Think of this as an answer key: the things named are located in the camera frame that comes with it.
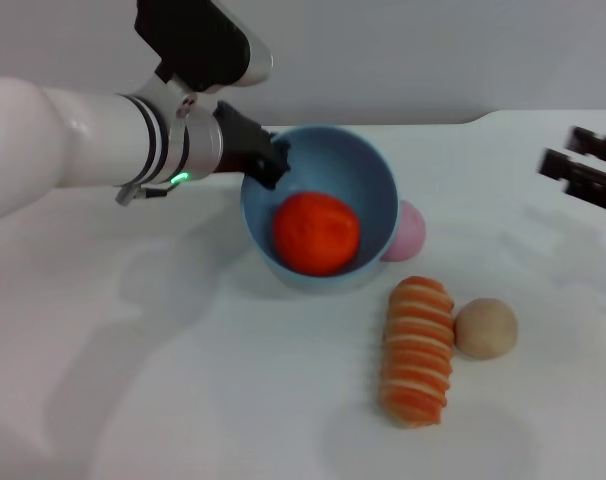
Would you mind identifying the blue bowl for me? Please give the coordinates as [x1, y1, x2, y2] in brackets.
[239, 125, 401, 296]

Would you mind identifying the orange striped bread roll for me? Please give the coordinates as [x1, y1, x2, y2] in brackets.
[380, 276, 456, 430]

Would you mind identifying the left arm cable with connector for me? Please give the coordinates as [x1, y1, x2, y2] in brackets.
[114, 180, 180, 207]

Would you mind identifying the pink round bun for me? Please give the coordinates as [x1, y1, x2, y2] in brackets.
[380, 199, 428, 264]

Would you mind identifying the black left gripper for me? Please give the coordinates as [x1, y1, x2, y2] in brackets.
[212, 100, 293, 192]

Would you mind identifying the beige round bun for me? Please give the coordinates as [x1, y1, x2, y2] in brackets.
[454, 298, 520, 359]

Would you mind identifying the orange toy fruit with stem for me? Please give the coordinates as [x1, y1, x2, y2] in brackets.
[272, 191, 361, 278]

